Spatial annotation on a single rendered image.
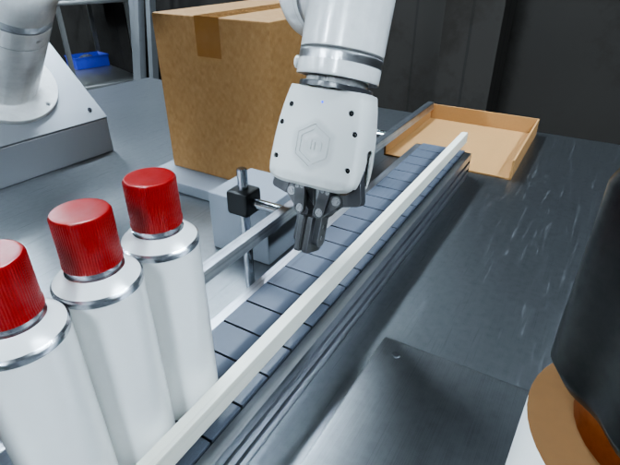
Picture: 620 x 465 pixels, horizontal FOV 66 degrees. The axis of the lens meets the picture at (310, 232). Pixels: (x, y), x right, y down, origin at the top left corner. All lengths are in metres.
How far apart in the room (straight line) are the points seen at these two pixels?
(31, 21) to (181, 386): 0.69
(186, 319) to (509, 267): 0.49
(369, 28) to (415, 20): 2.59
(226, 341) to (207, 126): 0.48
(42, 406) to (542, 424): 0.23
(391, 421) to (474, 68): 2.46
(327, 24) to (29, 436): 0.39
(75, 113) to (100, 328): 0.84
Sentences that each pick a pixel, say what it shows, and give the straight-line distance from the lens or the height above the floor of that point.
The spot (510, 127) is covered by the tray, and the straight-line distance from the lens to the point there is 1.28.
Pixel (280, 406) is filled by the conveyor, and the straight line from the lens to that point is 0.48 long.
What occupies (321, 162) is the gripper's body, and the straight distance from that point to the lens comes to 0.48.
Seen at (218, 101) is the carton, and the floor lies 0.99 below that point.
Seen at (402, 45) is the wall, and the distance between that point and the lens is 3.11.
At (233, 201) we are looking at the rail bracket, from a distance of 0.56.
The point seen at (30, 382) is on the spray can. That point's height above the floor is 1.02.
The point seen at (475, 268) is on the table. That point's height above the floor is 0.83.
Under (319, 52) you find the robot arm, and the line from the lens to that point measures 0.48.
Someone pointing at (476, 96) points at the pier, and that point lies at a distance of 2.79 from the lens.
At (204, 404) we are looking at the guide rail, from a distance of 0.39.
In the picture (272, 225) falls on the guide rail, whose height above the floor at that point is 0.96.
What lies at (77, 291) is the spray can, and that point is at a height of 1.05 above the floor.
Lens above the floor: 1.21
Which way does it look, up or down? 30 degrees down
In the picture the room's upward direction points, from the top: straight up
